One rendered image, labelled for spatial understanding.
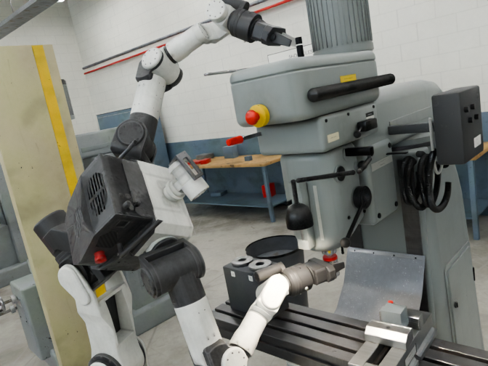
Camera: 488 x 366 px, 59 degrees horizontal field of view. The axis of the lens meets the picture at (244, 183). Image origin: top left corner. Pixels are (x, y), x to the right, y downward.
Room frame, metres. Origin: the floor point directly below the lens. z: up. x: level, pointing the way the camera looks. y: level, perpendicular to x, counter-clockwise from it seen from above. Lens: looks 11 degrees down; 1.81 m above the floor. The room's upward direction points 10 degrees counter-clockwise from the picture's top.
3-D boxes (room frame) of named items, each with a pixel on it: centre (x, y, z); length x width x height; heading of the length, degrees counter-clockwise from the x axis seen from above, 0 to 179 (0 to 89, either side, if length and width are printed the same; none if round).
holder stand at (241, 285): (1.63, 0.03, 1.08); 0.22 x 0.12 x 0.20; 43
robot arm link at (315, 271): (1.29, -0.15, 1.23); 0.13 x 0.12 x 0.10; 27
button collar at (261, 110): (1.17, -0.07, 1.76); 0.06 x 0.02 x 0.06; 45
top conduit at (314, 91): (1.25, -0.36, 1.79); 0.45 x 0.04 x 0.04; 135
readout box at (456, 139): (1.31, -0.68, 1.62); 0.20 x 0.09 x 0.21; 135
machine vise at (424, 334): (1.17, -0.35, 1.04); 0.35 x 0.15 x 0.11; 138
